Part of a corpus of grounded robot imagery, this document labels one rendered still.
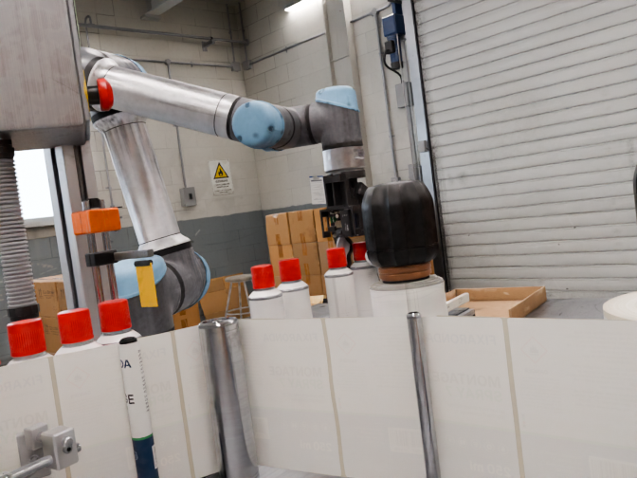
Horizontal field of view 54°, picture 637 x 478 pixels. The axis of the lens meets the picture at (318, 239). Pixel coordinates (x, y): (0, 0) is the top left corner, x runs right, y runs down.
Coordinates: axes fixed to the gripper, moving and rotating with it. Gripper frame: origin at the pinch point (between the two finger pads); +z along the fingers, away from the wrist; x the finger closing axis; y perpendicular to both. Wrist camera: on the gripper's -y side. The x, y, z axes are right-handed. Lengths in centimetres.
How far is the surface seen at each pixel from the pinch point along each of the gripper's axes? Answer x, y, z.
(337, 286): 1.2, 11.2, -0.2
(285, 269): 0.6, 24.2, -5.2
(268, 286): 1.3, 29.7, -3.5
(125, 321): 2, 56, -4
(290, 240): -238, -287, 8
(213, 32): -445, -460, -235
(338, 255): 1.4, 10.0, -5.5
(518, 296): 6, -70, 17
